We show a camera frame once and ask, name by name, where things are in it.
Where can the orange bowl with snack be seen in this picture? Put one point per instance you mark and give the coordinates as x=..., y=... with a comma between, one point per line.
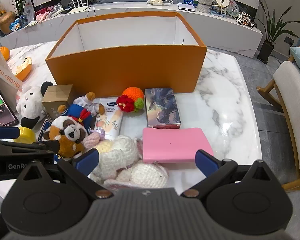
x=23, y=70

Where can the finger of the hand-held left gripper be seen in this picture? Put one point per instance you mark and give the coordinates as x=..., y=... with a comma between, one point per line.
x=5, y=132
x=27, y=146

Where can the black white checkered toy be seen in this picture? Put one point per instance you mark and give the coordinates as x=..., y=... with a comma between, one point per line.
x=246, y=20

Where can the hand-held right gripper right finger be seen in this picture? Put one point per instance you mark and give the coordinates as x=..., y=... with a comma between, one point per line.
x=206, y=163

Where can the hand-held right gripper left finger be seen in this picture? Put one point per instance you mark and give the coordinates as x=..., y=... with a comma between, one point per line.
x=86, y=161

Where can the white hand cream tube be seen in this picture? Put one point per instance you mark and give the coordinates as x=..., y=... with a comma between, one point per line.
x=110, y=120

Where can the grey laptop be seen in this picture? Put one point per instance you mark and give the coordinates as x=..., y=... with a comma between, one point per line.
x=186, y=7

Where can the glass plate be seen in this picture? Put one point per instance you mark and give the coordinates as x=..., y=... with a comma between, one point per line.
x=232, y=8

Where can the white power strip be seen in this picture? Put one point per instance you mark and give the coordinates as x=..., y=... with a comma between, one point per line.
x=156, y=2

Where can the white crochet plush toy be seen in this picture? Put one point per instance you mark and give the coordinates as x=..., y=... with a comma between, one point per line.
x=120, y=152

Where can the small white device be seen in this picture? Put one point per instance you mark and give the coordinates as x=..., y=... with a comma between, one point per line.
x=57, y=9

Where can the black picture frame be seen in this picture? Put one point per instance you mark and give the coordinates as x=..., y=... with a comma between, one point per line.
x=30, y=10

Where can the green leafy plant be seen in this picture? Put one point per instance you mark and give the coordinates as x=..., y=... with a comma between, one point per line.
x=21, y=2

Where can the golden vase with dried plants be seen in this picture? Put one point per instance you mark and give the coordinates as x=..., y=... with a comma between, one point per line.
x=6, y=22

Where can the dark grey box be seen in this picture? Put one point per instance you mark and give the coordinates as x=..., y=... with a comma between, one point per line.
x=162, y=107

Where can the orange fruit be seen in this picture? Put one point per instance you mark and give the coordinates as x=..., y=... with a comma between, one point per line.
x=5, y=52

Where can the white router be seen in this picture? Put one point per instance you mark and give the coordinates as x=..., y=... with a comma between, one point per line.
x=80, y=8

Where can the orange cardboard box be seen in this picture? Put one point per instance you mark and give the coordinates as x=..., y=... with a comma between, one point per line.
x=125, y=67

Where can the wall socket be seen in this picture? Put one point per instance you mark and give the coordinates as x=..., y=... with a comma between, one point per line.
x=288, y=40

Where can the wooden chair with white upholstery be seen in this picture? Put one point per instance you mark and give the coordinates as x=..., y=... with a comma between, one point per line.
x=290, y=100

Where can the crochet orange with red flower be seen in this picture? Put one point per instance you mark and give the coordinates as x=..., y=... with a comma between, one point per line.
x=133, y=93

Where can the white marble tv cabinet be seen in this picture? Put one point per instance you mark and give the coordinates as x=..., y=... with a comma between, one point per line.
x=215, y=30

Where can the teddy bear in basket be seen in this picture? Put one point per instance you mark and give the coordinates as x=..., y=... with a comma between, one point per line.
x=205, y=5

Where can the small gold cardboard box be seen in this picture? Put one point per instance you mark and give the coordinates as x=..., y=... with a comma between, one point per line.
x=58, y=96

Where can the raccoon plush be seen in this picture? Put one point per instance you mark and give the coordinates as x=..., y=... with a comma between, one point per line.
x=70, y=130

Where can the pink doll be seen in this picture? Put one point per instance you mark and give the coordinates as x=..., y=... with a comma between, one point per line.
x=41, y=17

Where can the yellow tape measure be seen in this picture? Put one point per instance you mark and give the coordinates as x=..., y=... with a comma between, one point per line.
x=27, y=135

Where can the beige paper box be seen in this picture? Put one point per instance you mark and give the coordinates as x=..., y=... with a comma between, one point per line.
x=0, y=65

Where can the tall plant in black pot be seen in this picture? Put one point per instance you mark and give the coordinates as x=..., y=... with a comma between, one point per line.
x=266, y=51

